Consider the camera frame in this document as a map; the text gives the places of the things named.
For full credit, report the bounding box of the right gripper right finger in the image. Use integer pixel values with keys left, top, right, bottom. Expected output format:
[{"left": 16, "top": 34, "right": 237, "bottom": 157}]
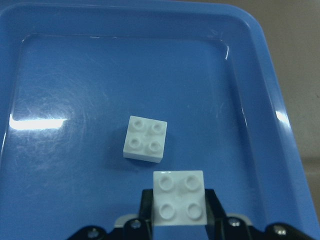
[{"left": 204, "top": 189, "right": 312, "bottom": 240}]

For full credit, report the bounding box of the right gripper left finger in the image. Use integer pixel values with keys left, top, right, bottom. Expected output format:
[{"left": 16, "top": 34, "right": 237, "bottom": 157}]
[{"left": 68, "top": 189, "right": 154, "bottom": 240}]

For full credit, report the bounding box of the white block with studs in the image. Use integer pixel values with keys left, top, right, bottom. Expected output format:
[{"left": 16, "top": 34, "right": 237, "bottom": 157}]
[{"left": 123, "top": 115, "right": 168, "bottom": 163}]

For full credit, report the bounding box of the blue plastic tray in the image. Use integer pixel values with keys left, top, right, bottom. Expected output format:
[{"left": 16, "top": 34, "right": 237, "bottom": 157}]
[{"left": 0, "top": 0, "right": 320, "bottom": 240}]

